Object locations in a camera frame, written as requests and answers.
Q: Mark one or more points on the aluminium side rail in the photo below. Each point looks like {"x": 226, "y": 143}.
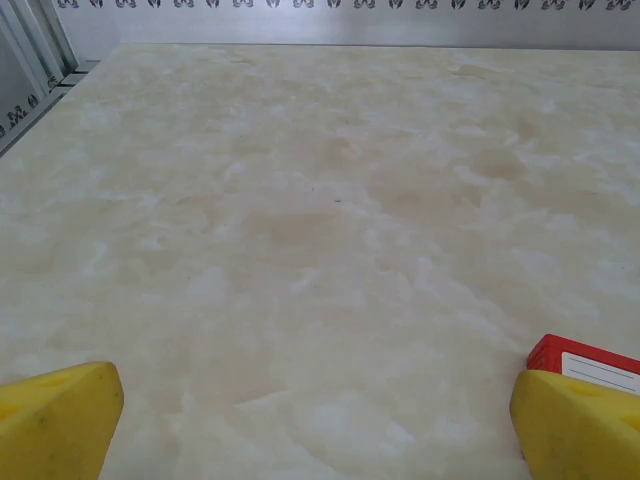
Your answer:
{"x": 60, "y": 92}

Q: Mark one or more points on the red padlock with white label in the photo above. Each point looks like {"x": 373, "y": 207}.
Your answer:
{"x": 547, "y": 350}

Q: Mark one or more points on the aluminium frame post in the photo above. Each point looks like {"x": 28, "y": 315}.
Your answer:
{"x": 50, "y": 40}

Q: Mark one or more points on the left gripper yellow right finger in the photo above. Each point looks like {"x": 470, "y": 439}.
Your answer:
{"x": 580, "y": 435}

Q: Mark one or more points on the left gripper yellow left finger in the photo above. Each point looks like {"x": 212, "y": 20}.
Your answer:
{"x": 55, "y": 430}

